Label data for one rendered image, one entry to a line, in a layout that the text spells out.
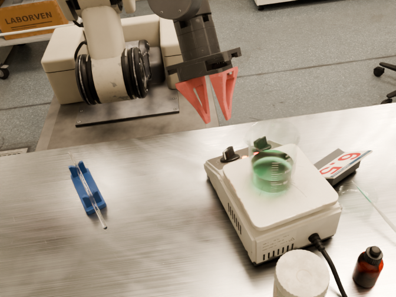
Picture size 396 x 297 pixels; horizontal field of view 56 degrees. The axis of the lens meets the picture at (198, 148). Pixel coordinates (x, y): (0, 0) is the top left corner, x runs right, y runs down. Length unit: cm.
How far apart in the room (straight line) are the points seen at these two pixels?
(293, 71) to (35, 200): 186
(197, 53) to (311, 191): 24
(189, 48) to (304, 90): 165
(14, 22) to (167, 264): 230
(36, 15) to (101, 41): 142
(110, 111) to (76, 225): 91
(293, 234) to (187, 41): 30
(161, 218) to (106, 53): 75
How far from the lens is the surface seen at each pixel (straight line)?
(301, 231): 51
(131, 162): 70
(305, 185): 52
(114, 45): 124
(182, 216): 60
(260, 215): 48
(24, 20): 267
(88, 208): 64
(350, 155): 66
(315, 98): 210
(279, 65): 237
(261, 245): 49
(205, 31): 54
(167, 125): 138
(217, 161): 61
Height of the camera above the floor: 122
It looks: 43 degrees down
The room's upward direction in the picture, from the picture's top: 8 degrees counter-clockwise
